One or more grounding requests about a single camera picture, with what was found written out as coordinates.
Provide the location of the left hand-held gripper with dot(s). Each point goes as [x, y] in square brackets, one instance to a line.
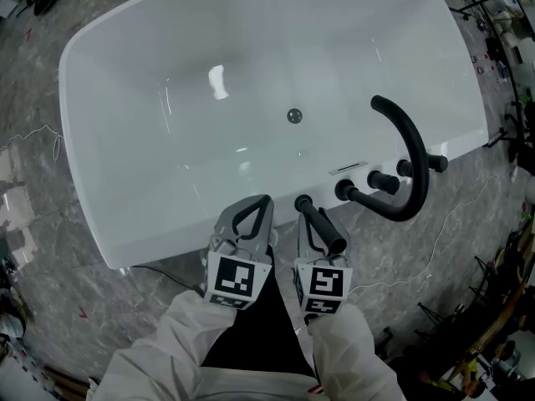
[234, 278]

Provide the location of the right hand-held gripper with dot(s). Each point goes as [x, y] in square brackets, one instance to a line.
[324, 284]

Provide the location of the black handheld shower head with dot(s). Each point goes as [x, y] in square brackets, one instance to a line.
[326, 234]

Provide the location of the person's right forearm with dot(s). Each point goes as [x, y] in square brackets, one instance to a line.
[347, 349]

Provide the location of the person's left forearm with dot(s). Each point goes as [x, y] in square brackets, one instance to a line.
[167, 341]

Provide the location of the white bathtub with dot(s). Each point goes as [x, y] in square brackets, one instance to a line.
[209, 148]

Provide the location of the round bathtub drain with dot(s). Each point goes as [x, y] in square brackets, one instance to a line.
[295, 115]

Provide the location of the black faucet knob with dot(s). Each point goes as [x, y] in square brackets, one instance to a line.
[382, 181]
[439, 163]
[404, 169]

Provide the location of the person's black trousers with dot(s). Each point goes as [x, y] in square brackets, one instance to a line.
[259, 328]

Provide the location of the black curved faucet spout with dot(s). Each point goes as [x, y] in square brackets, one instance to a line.
[420, 169]

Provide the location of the person's white printed jacket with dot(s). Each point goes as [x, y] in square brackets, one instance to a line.
[251, 387]

